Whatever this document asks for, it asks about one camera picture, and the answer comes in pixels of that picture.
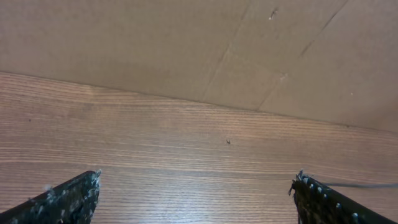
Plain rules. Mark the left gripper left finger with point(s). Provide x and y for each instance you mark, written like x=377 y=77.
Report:
x=72 y=202

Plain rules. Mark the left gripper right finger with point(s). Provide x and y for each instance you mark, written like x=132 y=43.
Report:
x=318 y=203

